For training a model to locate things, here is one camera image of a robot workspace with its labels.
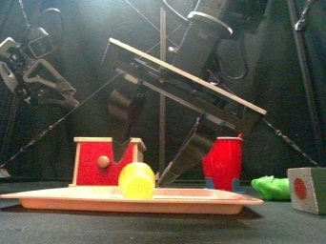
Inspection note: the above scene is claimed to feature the yellow plastic cup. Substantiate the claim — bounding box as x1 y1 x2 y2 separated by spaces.
118 161 156 200

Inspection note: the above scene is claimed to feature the red plastic cup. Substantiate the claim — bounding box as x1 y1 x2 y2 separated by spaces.
200 133 244 193

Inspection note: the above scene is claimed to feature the red and white wooden box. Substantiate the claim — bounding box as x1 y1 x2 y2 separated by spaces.
68 136 148 188

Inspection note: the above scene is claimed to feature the green toy vegetable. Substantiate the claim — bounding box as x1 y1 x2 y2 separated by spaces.
250 175 293 202

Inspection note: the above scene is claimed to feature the pink plastic tray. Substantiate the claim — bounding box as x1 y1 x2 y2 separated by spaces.
0 185 264 215

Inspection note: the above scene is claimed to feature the grey block with red dot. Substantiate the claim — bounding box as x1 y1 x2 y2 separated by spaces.
286 167 326 216

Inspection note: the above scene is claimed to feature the vertical metal frame pole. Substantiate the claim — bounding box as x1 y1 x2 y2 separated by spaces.
158 8 167 176

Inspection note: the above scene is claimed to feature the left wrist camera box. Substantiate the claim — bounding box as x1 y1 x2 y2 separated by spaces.
27 27 57 59

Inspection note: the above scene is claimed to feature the thin diagonal bracing cord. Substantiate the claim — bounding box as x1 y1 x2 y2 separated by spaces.
0 71 124 169
260 117 321 168

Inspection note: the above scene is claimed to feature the metal side frame pole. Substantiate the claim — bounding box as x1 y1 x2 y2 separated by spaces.
286 0 325 161

